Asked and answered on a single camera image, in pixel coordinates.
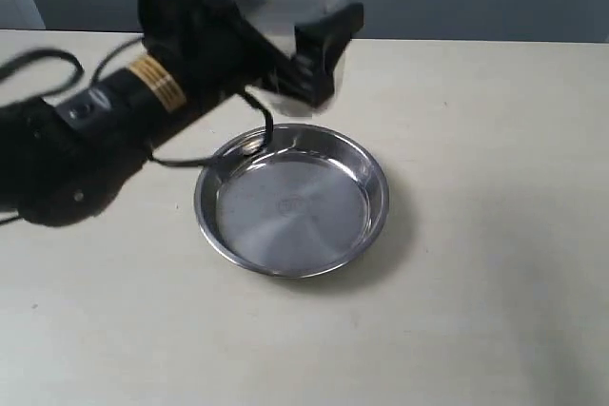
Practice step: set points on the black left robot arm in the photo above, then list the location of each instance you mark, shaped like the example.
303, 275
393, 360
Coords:
67, 152

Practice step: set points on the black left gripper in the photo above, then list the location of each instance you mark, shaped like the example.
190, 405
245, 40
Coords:
205, 41

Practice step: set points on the round steel dish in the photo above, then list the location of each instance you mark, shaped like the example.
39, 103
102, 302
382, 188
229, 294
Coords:
310, 203

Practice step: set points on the clear plastic shaker bottle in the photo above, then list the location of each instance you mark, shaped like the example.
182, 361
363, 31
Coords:
285, 6

